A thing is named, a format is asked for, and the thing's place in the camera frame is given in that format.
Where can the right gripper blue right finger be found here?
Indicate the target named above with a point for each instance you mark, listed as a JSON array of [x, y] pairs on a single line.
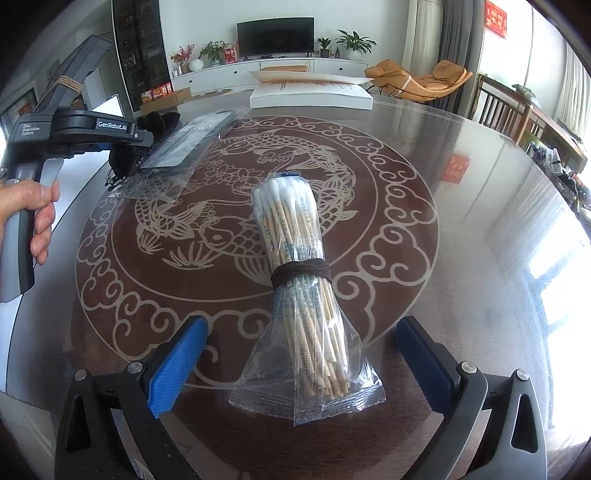
[[513, 444]]

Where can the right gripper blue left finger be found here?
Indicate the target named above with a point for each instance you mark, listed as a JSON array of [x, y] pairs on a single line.
[[111, 424]]

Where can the black cloth pouch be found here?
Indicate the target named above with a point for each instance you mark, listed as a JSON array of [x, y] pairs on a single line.
[[153, 129]]

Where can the cotton swab bag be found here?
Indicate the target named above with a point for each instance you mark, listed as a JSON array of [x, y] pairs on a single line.
[[309, 364]]

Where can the person left hand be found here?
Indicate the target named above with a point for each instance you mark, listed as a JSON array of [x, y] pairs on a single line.
[[32, 196]]

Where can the white storage box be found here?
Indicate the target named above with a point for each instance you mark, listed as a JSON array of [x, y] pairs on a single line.
[[110, 106]]

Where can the dark display cabinet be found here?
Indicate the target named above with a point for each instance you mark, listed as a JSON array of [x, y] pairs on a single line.
[[139, 46]]

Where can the red flower vase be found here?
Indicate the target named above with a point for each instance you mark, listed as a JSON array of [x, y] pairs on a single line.
[[181, 57]]

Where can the white tv cabinet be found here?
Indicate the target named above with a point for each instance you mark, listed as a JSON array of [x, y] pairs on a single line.
[[246, 75]]

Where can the green potted plant left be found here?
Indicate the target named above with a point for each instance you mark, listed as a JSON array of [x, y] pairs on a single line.
[[213, 53]]

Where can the green potted plant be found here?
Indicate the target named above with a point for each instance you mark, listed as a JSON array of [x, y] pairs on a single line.
[[213, 53], [357, 46]]

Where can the white flat carton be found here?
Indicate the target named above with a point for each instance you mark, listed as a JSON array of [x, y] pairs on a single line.
[[285, 88]]

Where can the black flat television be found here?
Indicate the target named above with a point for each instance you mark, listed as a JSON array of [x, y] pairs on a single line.
[[276, 36]]

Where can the wooden side table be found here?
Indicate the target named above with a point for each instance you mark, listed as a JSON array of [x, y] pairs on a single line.
[[553, 135]]

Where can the wooden dining chair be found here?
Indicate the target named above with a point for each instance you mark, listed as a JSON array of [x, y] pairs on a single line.
[[500, 108]]

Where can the green potted plant right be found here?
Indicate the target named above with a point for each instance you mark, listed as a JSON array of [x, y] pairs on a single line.
[[357, 46]]

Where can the orange lounge chair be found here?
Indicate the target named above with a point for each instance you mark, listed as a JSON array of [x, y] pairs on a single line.
[[394, 81]]

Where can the red wall decoration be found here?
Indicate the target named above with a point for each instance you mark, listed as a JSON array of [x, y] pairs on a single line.
[[495, 19]]

